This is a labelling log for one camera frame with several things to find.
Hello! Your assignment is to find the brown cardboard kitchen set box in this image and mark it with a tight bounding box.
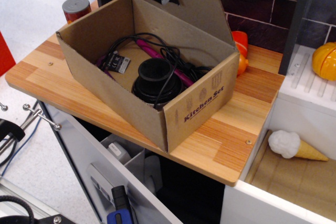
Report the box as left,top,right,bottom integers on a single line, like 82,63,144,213
56,0,239,152

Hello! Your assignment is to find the red can grey lid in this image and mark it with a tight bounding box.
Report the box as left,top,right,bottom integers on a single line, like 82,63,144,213
62,0,91,24

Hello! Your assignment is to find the black power adapter with label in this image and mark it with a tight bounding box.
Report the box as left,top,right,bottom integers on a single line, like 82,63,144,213
103,51,131,73

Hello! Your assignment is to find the orange toy carrot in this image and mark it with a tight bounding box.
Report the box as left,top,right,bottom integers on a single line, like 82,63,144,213
232,31,249,75

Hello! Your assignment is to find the red panel at left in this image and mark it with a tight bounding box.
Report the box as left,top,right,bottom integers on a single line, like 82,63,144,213
0,33,16,76

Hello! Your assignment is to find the white dish rack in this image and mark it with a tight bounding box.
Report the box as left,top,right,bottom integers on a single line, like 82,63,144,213
278,46,335,116

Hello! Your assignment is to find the grey storage bin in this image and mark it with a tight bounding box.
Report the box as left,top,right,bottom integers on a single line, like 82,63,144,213
101,134,163,195

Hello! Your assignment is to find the orange toy pumpkin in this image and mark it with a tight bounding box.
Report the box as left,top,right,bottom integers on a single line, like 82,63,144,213
312,42,335,81

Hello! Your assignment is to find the white cabinet door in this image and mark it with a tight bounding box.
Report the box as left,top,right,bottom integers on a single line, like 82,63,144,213
41,103,181,223

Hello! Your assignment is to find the toy ice cream cone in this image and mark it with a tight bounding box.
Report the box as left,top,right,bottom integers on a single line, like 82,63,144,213
268,130,329,162

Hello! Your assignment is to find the black cable bundle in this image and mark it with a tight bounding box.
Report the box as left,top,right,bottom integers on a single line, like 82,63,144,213
106,33,213,109

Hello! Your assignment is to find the dark grey vertical post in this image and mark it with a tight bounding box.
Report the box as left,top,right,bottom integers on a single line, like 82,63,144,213
278,0,312,76

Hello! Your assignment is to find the blue cable on floor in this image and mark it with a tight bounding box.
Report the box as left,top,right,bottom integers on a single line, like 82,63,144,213
0,118,43,177

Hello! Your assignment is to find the metal clamp with black handle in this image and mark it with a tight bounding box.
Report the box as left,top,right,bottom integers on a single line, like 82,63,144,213
1,104,62,154

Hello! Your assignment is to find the blue black tool handle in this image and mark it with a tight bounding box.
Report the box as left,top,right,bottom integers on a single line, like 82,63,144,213
107,186,134,224

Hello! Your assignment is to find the black braided hose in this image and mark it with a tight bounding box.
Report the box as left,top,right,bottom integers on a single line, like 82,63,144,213
0,195,35,224

